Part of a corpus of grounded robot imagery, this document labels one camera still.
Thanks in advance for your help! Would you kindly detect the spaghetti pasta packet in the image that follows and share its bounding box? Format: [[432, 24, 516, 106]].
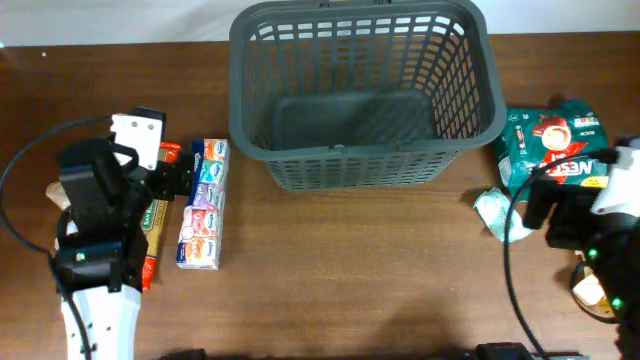
[[141, 142, 182, 291]]

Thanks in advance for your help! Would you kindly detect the tan packet under left arm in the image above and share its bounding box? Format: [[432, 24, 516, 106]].
[[45, 182, 78, 235]]

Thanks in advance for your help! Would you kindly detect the dark grey plastic basket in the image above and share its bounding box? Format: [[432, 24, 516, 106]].
[[229, 0, 506, 192]]

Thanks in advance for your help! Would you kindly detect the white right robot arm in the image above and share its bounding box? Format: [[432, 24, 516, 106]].
[[522, 136, 639, 359]]

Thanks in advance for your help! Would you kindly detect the colourful tissue multipack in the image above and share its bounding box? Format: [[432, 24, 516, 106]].
[[176, 139, 231, 270]]

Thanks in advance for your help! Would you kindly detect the green Nescafe coffee bag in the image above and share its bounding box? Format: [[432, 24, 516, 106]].
[[494, 99, 609, 195]]

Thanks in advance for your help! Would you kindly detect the white brown snack packet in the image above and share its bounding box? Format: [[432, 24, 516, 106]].
[[569, 250, 616, 324]]

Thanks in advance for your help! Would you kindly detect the mint green wipes packet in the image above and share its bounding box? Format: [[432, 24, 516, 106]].
[[473, 188, 533, 242]]

